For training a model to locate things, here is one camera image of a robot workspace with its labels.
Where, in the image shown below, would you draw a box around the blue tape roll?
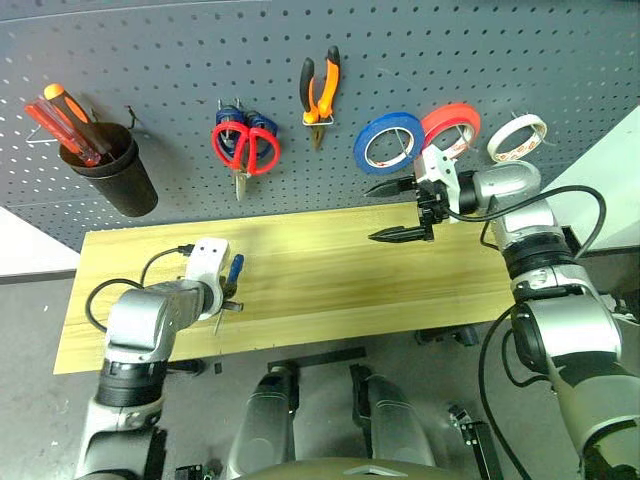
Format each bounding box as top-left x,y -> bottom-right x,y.
353,111 -> 427,176

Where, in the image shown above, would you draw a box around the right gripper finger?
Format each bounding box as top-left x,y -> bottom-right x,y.
363,178 -> 417,198
367,225 -> 427,245

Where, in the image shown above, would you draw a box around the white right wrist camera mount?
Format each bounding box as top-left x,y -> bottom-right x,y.
412,146 -> 464,214

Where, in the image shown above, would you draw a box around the white tape roll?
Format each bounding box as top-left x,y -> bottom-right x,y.
486,113 -> 549,164

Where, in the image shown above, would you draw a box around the blue handled scissors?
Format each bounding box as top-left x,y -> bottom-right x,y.
214,107 -> 279,139

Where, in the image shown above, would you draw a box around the red tape roll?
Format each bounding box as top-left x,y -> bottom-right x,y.
420,102 -> 482,161

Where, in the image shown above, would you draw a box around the orange black screwdriver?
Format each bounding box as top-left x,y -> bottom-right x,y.
42,82 -> 114,156

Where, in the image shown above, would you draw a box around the black flat bar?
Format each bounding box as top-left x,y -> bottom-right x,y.
267,346 -> 367,372

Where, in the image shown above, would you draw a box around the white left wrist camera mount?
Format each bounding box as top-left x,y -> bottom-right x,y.
185,237 -> 232,314

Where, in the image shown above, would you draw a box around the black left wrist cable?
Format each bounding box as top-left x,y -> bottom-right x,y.
84,243 -> 196,334

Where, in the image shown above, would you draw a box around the white side table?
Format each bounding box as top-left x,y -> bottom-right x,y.
542,103 -> 640,256

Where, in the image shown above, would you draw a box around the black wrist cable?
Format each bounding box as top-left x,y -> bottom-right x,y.
84,243 -> 196,334
442,184 -> 609,261

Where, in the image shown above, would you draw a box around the black clamp block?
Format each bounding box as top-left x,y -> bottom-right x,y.
414,325 -> 481,349
167,358 -> 206,376

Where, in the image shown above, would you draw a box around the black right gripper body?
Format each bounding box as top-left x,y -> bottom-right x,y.
413,177 -> 451,244

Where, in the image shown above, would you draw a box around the red transparent screwdriver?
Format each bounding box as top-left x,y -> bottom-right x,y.
23,97 -> 104,168

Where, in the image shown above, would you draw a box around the orange black needle-nose pliers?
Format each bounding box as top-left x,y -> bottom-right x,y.
298,45 -> 342,151

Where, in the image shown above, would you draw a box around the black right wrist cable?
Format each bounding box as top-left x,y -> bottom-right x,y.
442,184 -> 609,261

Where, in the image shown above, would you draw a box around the blue handled screwdriver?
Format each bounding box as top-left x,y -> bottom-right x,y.
213,253 -> 246,337

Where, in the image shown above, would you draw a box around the metal wire cup holder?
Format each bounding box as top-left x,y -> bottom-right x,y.
25,124 -> 139,169

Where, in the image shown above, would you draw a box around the red handled scissors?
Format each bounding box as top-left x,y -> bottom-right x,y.
210,121 -> 282,202

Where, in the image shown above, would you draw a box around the grey pegboard with tools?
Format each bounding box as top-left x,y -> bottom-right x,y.
0,0 -> 640,254

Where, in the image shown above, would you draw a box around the silver left robot leg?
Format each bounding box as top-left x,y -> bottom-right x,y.
227,364 -> 301,479

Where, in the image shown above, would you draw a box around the dark olive rounded cover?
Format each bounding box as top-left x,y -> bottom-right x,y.
239,457 -> 476,480

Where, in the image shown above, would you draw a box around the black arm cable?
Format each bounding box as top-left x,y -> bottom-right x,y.
477,299 -> 556,480

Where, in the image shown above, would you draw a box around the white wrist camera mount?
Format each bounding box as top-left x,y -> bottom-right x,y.
185,237 -> 232,314
412,146 -> 464,214

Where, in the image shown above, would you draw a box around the black plastic cup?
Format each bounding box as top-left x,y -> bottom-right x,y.
58,121 -> 160,219

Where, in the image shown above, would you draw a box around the black metal bracket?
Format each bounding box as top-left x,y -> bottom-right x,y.
447,404 -> 506,480

